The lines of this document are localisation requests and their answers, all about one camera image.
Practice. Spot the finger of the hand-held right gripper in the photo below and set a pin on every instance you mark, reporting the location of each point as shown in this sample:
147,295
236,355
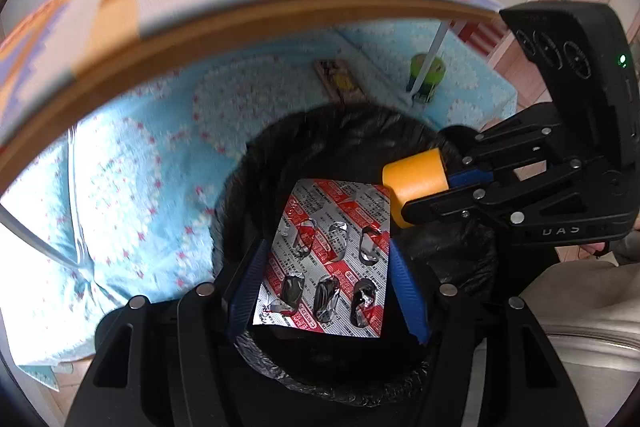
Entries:
470,179
450,207

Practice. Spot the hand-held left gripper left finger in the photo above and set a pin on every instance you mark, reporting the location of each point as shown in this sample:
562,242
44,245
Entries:
247,287

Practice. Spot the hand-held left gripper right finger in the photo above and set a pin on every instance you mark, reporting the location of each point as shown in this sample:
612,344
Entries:
410,292

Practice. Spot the yellow plastic bottle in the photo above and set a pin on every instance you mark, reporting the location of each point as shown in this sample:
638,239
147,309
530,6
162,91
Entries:
412,182

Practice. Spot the silver red blister pack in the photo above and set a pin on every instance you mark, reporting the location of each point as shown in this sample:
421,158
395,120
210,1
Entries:
325,257

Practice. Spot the black bag-lined trash bin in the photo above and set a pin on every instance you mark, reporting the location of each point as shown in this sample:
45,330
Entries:
340,142

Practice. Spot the person's right forearm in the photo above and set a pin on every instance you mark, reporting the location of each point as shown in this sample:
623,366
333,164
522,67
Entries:
575,302

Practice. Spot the person's right hand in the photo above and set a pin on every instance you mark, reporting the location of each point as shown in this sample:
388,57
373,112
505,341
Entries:
596,249

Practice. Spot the green cup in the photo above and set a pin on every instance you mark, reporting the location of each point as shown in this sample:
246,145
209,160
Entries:
430,74

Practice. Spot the white metal rod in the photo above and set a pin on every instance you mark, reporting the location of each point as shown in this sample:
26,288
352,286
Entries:
35,237
430,52

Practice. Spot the blue floral bedsheet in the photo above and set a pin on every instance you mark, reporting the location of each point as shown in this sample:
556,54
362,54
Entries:
125,187

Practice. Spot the brown printed packet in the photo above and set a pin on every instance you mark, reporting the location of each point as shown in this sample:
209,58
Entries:
337,82

